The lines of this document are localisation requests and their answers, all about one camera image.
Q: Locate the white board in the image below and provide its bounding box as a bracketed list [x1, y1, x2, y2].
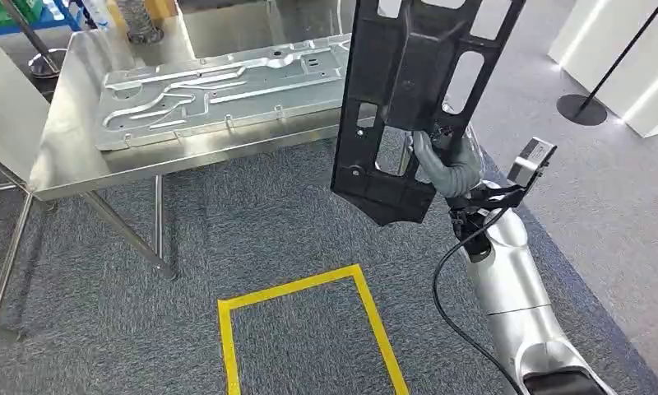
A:
[0, 26, 51, 184]

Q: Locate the steel stanchion post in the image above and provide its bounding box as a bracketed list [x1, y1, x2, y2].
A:
[0, 0, 68, 79]

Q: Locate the white lit partition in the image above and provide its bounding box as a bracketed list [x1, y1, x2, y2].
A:
[548, 0, 658, 138]

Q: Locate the coiled grey hose post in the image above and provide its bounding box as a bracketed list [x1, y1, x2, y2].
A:
[115, 0, 165, 46]

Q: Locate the black perforated metal panel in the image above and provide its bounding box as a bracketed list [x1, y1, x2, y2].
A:
[330, 0, 527, 227]

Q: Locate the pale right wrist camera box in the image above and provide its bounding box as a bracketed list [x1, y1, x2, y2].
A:
[507, 137, 558, 189]

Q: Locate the silver pressed metal panel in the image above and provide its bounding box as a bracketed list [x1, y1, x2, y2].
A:
[93, 33, 373, 152]

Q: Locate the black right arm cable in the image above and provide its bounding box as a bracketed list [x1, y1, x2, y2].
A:
[431, 204, 526, 395]

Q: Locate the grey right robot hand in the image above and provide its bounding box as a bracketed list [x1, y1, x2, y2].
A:
[400, 128, 486, 199]

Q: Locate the yellow floor tape rectangle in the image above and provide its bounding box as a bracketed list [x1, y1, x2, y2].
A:
[217, 264, 412, 395]

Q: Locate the blue crate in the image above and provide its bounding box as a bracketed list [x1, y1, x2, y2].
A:
[0, 0, 85, 38]

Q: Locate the stainless steel table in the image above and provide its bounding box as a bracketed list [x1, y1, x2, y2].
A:
[0, 30, 377, 343]

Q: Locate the black stanchion post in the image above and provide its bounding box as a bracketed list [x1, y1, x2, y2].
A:
[556, 0, 658, 128]

